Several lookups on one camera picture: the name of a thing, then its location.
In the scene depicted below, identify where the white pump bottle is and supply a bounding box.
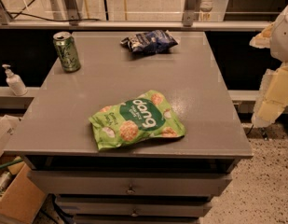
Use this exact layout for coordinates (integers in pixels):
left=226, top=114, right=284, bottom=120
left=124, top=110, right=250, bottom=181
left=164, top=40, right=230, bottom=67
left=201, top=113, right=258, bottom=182
left=2, top=64, right=27, bottom=96

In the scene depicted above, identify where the cardboard box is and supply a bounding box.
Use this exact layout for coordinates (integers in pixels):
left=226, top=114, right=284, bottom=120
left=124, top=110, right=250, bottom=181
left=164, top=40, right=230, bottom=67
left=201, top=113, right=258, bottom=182
left=0, top=164, right=47, bottom=224

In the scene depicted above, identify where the black cable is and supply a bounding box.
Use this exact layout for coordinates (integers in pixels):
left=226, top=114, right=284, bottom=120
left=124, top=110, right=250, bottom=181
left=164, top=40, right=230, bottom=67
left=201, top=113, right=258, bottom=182
left=7, top=11, right=103, bottom=23

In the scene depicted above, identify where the grey drawer cabinet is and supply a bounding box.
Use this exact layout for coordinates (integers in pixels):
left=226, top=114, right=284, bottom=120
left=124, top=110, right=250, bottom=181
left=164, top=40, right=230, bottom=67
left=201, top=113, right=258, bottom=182
left=6, top=32, right=253, bottom=224

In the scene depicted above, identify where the top drawer knob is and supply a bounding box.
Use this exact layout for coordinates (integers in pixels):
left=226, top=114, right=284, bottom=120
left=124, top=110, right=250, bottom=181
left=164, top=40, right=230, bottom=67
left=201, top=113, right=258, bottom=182
left=126, top=185, right=135, bottom=195

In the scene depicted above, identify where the green rice chip bag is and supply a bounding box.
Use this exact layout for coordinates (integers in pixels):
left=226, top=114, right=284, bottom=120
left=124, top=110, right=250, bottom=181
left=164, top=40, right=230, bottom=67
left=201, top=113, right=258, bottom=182
left=89, top=90, right=185, bottom=150

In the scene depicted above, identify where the blue chip bag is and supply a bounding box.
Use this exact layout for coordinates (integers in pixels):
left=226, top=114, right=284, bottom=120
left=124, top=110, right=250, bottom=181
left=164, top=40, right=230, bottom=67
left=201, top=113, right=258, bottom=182
left=120, top=30, right=178, bottom=54

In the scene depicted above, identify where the drawer knob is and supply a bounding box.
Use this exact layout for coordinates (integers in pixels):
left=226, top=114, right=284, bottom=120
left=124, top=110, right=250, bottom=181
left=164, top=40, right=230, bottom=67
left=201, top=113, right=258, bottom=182
left=130, top=209, right=139, bottom=217
left=126, top=185, right=135, bottom=195

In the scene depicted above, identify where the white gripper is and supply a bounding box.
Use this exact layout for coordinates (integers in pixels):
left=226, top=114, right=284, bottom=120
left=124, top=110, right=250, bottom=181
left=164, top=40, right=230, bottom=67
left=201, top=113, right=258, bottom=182
left=249, top=6, right=288, bottom=128

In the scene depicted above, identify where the green soda can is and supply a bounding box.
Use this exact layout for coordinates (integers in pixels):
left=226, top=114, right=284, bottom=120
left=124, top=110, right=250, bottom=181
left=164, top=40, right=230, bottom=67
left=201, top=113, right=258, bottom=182
left=53, top=32, right=81, bottom=72

